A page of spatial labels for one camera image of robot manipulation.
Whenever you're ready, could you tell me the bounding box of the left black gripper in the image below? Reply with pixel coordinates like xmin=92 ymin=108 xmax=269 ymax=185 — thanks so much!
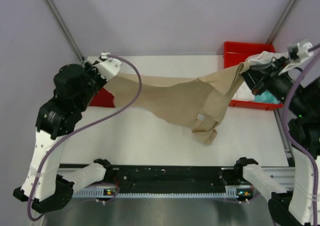
xmin=76 ymin=60 xmax=111 ymax=112

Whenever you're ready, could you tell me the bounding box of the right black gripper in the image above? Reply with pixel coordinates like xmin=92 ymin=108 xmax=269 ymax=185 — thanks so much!
xmin=235 ymin=55 xmax=311 ymax=116

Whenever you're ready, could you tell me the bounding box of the beige t-shirt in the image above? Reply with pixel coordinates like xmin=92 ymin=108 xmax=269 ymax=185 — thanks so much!
xmin=105 ymin=62 xmax=250 ymax=145

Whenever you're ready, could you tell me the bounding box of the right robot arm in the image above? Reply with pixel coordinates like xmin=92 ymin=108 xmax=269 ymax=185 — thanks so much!
xmin=233 ymin=53 xmax=320 ymax=226

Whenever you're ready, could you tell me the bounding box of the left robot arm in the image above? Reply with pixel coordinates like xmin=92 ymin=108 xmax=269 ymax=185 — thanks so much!
xmin=13 ymin=63 xmax=114 ymax=214

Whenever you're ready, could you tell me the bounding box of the white printed t-shirt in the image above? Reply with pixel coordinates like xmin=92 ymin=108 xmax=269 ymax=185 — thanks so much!
xmin=232 ymin=51 xmax=288 ymax=102

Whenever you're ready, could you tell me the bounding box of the folded red t-shirt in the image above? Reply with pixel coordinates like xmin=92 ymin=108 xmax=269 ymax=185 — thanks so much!
xmin=89 ymin=88 xmax=115 ymax=108

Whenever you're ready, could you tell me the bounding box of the teal t-shirt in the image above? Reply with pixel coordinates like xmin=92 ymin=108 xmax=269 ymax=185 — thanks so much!
xmin=254 ymin=91 xmax=280 ymax=104

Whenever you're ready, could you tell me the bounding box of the red plastic bin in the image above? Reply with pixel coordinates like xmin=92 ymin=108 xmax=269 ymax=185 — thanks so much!
xmin=223 ymin=41 xmax=283 ymax=111

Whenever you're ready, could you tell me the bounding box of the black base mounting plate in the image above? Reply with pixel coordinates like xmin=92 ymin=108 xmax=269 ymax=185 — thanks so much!
xmin=100 ymin=165 xmax=254 ymax=193

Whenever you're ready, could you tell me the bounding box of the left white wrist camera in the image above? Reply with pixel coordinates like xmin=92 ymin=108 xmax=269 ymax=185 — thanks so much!
xmin=93 ymin=52 xmax=122 ymax=81

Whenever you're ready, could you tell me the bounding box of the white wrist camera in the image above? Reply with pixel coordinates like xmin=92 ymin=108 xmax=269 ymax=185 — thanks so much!
xmin=279 ymin=39 xmax=313 ymax=75
xmin=93 ymin=52 xmax=122 ymax=81

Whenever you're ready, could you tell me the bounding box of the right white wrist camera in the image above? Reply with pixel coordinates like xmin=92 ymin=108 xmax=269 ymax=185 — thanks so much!
xmin=279 ymin=39 xmax=313 ymax=75

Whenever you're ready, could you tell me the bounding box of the right aluminium corner post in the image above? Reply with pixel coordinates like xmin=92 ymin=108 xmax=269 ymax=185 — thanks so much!
xmin=266 ymin=0 xmax=300 ymax=44

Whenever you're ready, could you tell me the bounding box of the aluminium corner post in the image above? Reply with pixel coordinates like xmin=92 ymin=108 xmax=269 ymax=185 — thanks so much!
xmin=266 ymin=0 xmax=300 ymax=44
xmin=44 ymin=0 xmax=84 ymax=61

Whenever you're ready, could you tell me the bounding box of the aluminium frame rail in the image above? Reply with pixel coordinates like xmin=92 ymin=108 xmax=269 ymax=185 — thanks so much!
xmin=58 ymin=164 xmax=295 ymax=190

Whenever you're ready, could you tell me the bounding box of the left aluminium corner post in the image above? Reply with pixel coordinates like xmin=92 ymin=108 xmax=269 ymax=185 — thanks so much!
xmin=44 ymin=0 xmax=84 ymax=61

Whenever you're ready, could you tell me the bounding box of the grey slotted cable duct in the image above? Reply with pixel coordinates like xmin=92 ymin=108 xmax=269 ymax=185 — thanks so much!
xmin=72 ymin=186 xmax=254 ymax=201

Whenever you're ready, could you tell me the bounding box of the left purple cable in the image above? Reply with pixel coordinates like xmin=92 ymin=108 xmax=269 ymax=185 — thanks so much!
xmin=26 ymin=53 xmax=143 ymax=222

